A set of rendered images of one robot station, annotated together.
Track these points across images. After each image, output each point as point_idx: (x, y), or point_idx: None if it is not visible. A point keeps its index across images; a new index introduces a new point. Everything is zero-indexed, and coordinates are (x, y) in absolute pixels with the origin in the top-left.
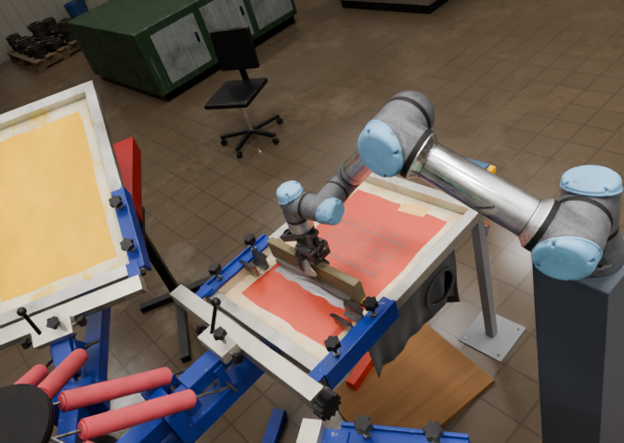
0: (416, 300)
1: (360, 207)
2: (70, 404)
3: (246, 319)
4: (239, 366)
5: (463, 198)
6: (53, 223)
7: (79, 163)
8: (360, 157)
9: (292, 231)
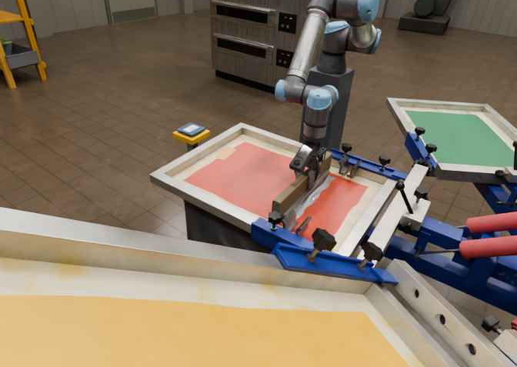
0: None
1: (211, 178)
2: None
3: (365, 223)
4: (397, 244)
5: (371, 25)
6: None
7: (202, 334)
8: (313, 51)
9: (324, 135)
